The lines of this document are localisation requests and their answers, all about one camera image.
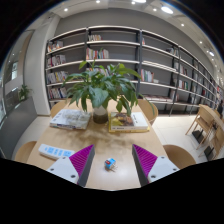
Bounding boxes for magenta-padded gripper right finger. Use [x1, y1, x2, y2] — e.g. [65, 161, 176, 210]
[131, 143, 181, 187]

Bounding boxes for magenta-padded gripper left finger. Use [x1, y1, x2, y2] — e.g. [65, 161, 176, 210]
[45, 143, 96, 188]

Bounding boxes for light wooden round-backed chair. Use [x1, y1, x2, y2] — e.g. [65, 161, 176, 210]
[49, 99, 68, 119]
[13, 140, 38, 165]
[137, 98, 159, 126]
[162, 143, 198, 171]

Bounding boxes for yellow book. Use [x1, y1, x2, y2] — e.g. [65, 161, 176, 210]
[107, 112, 151, 134]

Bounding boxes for white magazine book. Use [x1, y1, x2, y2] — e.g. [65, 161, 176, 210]
[49, 108, 92, 131]

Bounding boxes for wooden tables and chairs group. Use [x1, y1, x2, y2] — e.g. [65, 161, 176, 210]
[185, 103, 224, 162]

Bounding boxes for green potted plant white pot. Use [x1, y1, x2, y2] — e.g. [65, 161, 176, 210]
[62, 59, 156, 125]

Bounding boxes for small background potted plant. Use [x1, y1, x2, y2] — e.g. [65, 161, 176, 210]
[17, 84, 33, 102]

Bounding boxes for grey shelf unit with books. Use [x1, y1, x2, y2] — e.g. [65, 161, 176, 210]
[44, 24, 224, 118]

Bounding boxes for ceiling spot lights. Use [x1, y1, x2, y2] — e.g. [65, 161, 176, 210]
[62, 0, 217, 58]

